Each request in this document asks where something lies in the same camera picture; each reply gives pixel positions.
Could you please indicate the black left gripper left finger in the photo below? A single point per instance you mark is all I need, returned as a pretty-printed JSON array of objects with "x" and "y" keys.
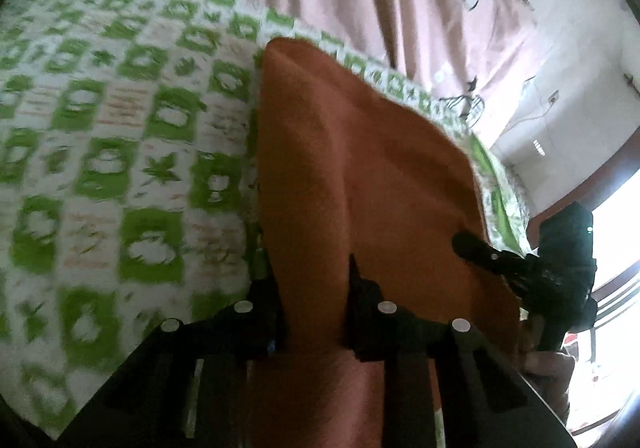
[{"x": 188, "y": 385}]

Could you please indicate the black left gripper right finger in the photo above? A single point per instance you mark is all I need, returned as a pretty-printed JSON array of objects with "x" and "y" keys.
[{"x": 451, "y": 368}]

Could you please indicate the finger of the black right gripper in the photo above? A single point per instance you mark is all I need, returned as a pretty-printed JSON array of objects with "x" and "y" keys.
[{"x": 481, "y": 254}]

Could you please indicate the rust orange knit sweater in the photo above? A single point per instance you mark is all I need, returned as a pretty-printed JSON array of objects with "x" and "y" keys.
[{"x": 346, "y": 176}]

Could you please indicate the person's right hand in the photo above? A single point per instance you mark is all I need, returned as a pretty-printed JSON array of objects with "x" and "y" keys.
[{"x": 548, "y": 371}]

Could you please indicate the green white patterned bedsheet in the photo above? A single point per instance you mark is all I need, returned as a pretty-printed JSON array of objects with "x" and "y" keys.
[{"x": 128, "y": 190}]

